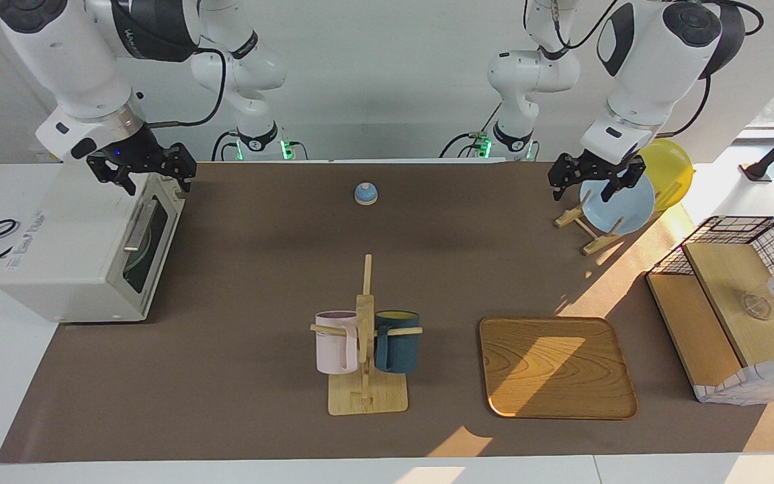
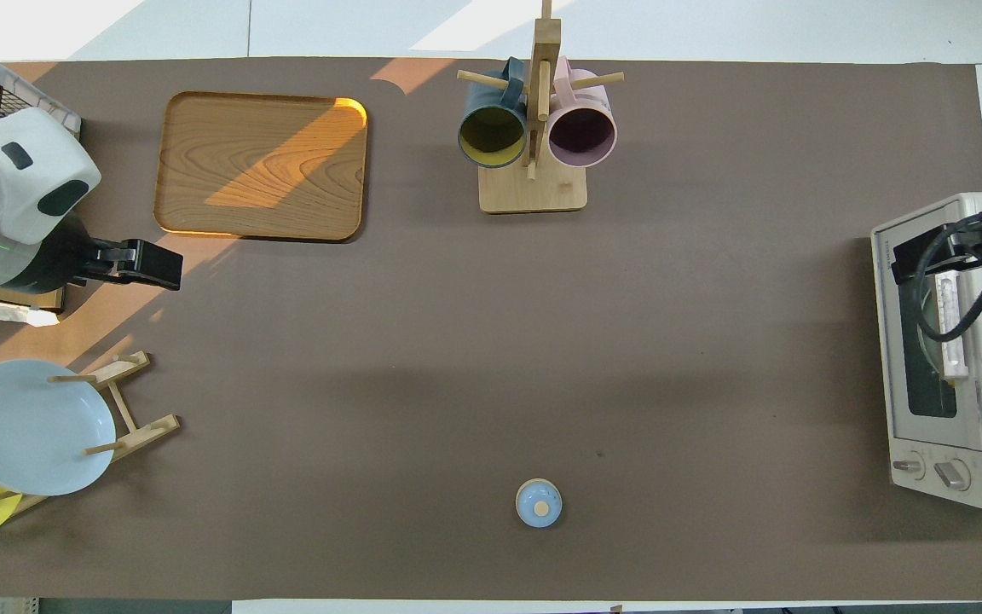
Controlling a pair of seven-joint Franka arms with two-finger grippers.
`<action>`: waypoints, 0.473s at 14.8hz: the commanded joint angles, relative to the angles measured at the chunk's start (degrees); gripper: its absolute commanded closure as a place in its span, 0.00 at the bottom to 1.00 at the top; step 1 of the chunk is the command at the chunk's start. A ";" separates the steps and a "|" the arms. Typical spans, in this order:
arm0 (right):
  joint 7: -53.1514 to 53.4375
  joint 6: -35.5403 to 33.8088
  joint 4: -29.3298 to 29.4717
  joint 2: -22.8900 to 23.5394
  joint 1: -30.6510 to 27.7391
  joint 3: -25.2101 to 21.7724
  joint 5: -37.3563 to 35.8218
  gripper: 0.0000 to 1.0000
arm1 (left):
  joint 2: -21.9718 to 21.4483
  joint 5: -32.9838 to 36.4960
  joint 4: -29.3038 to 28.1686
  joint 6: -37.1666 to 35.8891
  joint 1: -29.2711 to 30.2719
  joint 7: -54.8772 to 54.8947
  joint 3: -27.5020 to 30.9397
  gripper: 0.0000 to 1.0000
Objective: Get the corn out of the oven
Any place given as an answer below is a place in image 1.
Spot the wooden plate rack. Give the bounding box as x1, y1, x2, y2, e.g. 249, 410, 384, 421
555, 190, 626, 256

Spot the light blue plate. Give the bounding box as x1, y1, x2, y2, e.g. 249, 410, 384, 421
579, 171, 656, 236

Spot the oven door with glass window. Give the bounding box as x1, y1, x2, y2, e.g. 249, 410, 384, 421
108, 173, 187, 321

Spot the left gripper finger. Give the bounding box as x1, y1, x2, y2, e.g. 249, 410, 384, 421
600, 157, 647, 203
548, 154, 580, 202

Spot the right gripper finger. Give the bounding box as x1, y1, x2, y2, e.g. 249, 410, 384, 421
168, 142, 198, 195
87, 155, 138, 197

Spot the wooden mug rack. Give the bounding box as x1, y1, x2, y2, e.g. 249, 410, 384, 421
310, 253, 423, 416

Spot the wooden stepped stand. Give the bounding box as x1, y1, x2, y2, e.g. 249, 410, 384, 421
646, 242, 774, 404

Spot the small clear glass bowl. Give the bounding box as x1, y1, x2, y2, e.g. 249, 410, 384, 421
740, 292, 773, 321

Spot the black base cable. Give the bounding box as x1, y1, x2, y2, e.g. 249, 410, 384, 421
439, 132, 478, 159
211, 130, 240, 162

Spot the dark blue mug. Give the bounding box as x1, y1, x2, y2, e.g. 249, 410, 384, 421
374, 310, 421, 374

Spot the yellow plate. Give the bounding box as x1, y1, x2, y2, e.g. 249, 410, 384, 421
637, 138, 694, 212

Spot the pink mug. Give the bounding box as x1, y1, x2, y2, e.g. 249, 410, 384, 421
315, 310, 361, 375

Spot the black wire basket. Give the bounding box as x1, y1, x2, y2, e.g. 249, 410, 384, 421
648, 215, 774, 337

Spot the black right base cable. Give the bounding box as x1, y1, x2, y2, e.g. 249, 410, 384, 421
211, 130, 240, 162

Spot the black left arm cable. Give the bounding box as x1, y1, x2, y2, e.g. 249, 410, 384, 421
661, 0, 765, 138

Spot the black left base cable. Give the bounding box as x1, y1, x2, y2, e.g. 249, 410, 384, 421
439, 132, 478, 159

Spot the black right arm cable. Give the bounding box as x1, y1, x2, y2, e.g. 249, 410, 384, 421
145, 47, 228, 128

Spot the brown table mat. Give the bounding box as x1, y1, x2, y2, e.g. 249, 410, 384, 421
0, 161, 774, 465

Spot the white toaster oven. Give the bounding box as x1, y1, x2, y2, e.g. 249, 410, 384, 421
0, 161, 186, 324

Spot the white checked cloth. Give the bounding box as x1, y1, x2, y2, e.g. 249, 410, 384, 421
693, 354, 774, 406

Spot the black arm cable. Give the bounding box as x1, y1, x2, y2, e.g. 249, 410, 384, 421
661, 0, 765, 138
145, 47, 228, 128

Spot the wooden tray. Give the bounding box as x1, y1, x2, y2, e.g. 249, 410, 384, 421
479, 317, 638, 420

